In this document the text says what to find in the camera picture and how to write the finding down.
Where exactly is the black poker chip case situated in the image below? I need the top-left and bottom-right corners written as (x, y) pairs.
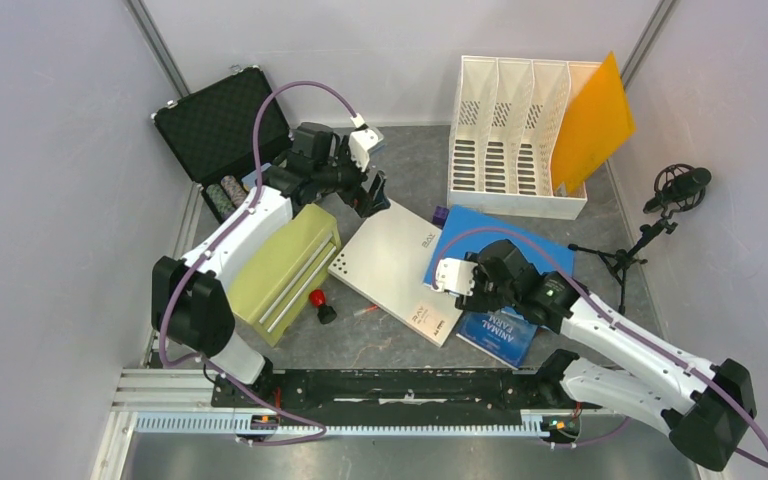
top-left (151, 66), bottom-right (272, 222)

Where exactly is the green drawer cabinet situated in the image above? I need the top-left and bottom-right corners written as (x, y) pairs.
top-left (227, 204), bottom-right (342, 347)

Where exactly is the blue plastic folder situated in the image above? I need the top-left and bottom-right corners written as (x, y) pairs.
top-left (423, 206), bottom-right (574, 288)

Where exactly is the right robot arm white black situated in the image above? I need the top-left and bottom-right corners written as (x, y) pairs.
top-left (456, 239), bottom-right (757, 471)

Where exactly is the red pen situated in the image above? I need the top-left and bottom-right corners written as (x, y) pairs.
top-left (353, 304), bottom-right (379, 318)

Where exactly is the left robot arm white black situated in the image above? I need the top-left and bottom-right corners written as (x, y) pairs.
top-left (151, 117), bottom-right (390, 408)

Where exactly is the black microphone on tripod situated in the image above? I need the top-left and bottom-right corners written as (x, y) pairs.
top-left (568, 164), bottom-right (714, 317)

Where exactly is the white file organizer rack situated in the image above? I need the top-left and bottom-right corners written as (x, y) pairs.
top-left (447, 55), bottom-right (599, 220)

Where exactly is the orange plastic folder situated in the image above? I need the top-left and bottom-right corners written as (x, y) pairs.
top-left (550, 52), bottom-right (636, 194)

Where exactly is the white paper box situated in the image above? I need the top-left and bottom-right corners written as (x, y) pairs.
top-left (328, 200), bottom-right (461, 347)

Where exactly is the red black stamp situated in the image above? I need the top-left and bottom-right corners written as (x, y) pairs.
top-left (308, 289), bottom-right (337, 325)

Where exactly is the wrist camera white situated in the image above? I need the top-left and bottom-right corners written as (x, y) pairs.
top-left (432, 258), bottom-right (477, 296)
top-left (348, 114), bottom-right (385, 172)

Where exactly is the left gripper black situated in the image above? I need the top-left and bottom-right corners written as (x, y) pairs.
top-left (314, 138), bottom-right (391, 219)

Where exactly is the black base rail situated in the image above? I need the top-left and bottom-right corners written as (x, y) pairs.
top-left (210, 367), bottom-right (604, 429)

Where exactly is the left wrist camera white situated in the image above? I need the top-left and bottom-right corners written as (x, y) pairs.
top-left (348, 114), bottom-right (385, 172)

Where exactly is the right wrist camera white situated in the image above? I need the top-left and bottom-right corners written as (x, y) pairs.
top-left (432, 258), bottom-right (477, 296)

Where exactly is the Animal Farm book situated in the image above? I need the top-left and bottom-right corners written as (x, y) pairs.
top-left (456, 311), bottom-right (538, 369)

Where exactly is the purple cube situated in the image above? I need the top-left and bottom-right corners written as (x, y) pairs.
top-left (431, 206), bottom-right (450, 228)

